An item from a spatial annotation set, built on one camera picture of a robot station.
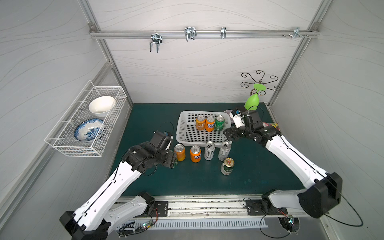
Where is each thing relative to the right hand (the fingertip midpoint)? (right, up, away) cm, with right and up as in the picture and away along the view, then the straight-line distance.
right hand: (232, 127), depth 81 cm
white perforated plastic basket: (-26, -6, +22) cm, 35 cm away
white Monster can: (-4, -13, 0) cm, 14 cm away
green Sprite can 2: (-4, +2, +17) cm, 18 cm away
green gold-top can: (-4, -21, -3) cm, 22 cm away
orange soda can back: (-17, +2, +17) cm, 24 cm away
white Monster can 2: (-12, -13, 0) cm, 18 cm away
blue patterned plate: (-67, 0, -16) cm, 69 cm away
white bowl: (-70, +11, -5) cm, 71 cm away
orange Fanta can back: (-11, +1, +15) cm, 19 cm away
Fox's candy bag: (+37, 0, +23) cm, 44 cm away
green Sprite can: (-29, -15, -17) cm, 37 cm away
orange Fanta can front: (-20, -15, +1) cm, 25 cm away
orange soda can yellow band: (-29, -13, +3) cm, 32 cm away
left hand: (-33, -14, -10) cm, 37 cm away
